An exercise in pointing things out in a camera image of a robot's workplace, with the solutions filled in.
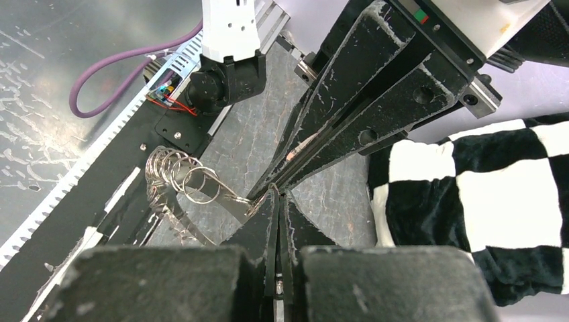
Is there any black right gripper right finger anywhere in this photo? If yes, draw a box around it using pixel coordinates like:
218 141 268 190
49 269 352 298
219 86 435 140
280 193 499 321

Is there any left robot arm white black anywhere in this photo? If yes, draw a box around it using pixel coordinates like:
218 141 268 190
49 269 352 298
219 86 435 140
185 1 488 199

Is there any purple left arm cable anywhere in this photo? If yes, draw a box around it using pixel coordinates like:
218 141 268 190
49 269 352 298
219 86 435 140
68 19 205 119

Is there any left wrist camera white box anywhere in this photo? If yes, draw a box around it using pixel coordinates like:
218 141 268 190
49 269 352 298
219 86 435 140
433 0 549 58

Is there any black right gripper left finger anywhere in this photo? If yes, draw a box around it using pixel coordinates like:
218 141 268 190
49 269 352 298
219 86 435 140
40 189 281 322

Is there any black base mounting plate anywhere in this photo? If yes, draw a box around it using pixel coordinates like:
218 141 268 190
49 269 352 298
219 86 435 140
1 103 215 321

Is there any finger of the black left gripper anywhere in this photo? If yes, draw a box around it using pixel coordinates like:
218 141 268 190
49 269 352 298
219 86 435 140
248 1 417 199
275 62 458 189

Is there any white toothed cable duct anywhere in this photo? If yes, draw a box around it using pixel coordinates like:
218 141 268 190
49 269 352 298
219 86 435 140
1 30 203 269

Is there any black white checkered pillow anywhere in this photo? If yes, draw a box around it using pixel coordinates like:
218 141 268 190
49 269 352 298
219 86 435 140
367 113 568 307

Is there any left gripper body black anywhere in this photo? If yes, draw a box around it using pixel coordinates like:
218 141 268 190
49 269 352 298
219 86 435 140
295 0 503 156

